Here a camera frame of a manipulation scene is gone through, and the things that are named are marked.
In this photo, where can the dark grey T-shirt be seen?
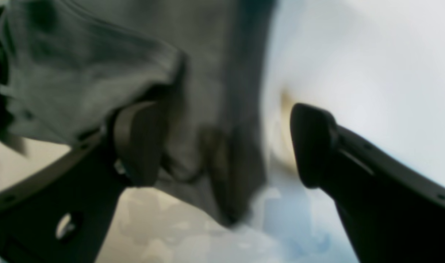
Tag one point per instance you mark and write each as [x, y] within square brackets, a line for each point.
[66, 65]

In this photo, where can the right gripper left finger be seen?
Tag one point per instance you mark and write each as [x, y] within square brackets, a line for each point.
[62, 213]

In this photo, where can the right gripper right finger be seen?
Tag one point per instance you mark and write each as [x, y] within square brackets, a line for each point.
[391, 214]

